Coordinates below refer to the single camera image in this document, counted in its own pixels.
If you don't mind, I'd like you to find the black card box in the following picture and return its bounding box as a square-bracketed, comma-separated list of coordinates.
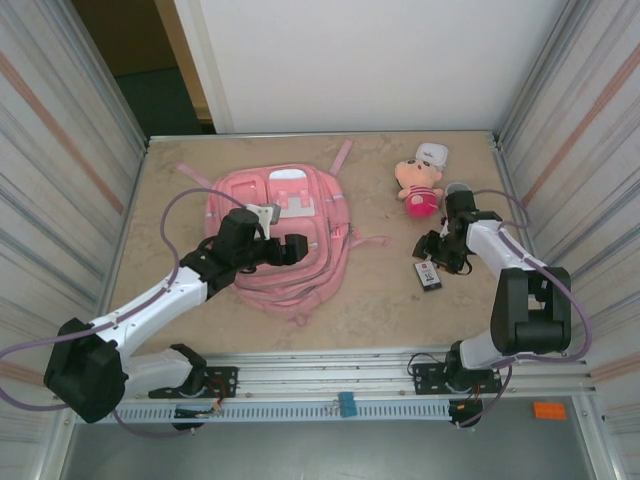
[412, 259, 445, 293]

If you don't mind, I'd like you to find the brown wooden door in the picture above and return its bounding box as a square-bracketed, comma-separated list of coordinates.
[73, 0, 211, 121]

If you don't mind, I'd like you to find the blue binder clip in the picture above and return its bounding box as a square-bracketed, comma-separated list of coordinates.
[324, 392, 357, 419]

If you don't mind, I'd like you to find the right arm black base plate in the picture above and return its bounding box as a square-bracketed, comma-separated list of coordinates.
[409, 360, 502, 397]

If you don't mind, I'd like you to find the orange toy brick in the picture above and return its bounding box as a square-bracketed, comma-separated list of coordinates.
[532, 401, 569, 422]

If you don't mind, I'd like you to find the perforated cable tray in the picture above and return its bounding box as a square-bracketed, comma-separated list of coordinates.
[72, 403, 454, 424]

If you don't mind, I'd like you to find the aluminium table rail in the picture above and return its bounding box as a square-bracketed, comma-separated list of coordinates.
[57, 344, 599, 404]

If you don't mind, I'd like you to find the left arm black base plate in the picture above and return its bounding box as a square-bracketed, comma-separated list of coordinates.
[148, 366, 239, 401]

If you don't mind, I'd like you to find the pink school backpack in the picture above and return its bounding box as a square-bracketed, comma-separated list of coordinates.
[174, 139, 391, 329]

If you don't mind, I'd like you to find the plush doll with white hat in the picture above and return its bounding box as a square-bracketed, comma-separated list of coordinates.
[394, 143, 449, 219]

